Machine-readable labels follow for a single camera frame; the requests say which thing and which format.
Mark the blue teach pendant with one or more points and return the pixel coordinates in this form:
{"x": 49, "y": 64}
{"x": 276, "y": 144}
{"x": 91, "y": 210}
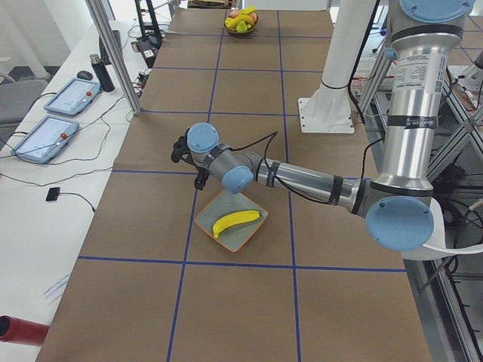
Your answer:
{"x": 74, "y": 97}
{"x": 46, "y": 140}

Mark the grey square plate orange rim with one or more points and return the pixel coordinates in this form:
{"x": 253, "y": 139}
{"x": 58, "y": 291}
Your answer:
{"x": 233, "y": 238}

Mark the blue teach pendant far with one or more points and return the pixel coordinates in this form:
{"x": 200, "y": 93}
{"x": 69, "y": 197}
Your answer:
{"x": 74, "y": 97}

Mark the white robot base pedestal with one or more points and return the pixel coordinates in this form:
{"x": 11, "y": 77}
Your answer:
{"x": 328, "y": 110}

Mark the black water bottle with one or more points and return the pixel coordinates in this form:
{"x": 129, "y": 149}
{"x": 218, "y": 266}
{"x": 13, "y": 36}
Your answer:
{"x": 101, "y": 72}

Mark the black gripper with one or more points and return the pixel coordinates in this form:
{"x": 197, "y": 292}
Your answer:
{"x": 201, "y": 178}

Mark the green pear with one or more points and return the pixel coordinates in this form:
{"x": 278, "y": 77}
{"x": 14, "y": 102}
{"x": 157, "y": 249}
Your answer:
{"x": 242, "y": 27}

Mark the aluminium frame post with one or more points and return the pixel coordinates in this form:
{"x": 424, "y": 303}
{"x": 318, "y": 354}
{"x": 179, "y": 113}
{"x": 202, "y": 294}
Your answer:
{"x": 101, "y": 21}

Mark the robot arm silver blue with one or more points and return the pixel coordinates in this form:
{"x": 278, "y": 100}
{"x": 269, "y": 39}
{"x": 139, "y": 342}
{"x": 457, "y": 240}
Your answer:
{"x": 397, "y": 203}

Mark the red cylinder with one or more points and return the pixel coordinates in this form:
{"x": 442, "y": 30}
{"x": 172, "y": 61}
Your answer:
{"x": 20, "y": 331}

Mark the blue teach pendant near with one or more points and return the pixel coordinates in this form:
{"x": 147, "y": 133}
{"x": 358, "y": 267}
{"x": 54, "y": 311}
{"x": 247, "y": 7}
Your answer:
{"x": 46, "y": 140}

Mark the brown wicker basket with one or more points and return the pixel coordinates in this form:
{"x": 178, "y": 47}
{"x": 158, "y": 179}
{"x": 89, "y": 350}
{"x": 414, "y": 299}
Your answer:
{"x": 249, "y": 32}

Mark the pink red apple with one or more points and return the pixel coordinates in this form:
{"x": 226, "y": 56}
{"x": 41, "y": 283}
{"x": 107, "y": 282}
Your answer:
{"x": 254, "y": 16}

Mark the small black box device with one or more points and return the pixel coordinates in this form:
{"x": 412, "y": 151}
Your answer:
{"x": 53, "y": 194}

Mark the yellow banana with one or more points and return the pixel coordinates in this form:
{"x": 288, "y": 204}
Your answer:
{"x": 233, "y": 219}
{"x": 247, "y": 11}
{"x": 232, "y": 23}

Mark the white chair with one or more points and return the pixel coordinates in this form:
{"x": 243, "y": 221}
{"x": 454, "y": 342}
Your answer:
{"x": 435, "y": 247}

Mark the black computer mouse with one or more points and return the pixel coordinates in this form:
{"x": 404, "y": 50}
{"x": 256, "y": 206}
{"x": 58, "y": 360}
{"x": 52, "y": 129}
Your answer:
{"x": 84, "y": 75}

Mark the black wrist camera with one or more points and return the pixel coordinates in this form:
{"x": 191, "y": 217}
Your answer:
{"x": 180, "y": 151}

